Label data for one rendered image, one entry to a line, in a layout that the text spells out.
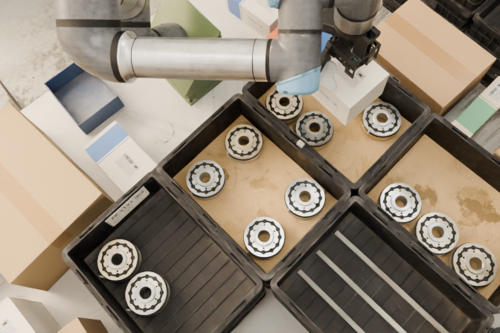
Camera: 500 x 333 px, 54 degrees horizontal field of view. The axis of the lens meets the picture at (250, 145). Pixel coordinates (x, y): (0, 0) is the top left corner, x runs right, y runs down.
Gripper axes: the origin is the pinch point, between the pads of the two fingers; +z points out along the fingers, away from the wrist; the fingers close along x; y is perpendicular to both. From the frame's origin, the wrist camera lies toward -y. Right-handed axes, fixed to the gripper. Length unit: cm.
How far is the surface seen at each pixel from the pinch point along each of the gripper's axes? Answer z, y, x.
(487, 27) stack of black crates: 63, 5, 84
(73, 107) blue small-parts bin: 41, -61, -50
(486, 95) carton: 29, 25, 38
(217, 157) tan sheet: 28.1, -11.8, -29.0
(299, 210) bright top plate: 24.9, 14.4, -23.5
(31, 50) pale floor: 112, -152, -50
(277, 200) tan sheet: 27.9, 8.1, -25.1
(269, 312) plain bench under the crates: 41, 27, -45
